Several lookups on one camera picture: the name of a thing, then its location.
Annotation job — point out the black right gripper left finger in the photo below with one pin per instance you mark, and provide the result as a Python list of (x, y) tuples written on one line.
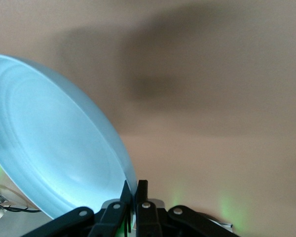
[(108, 217)]

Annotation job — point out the light blue plate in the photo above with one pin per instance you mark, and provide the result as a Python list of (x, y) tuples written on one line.
[(51, 138)]

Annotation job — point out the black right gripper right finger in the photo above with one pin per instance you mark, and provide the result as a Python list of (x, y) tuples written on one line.
[(148, 219)]

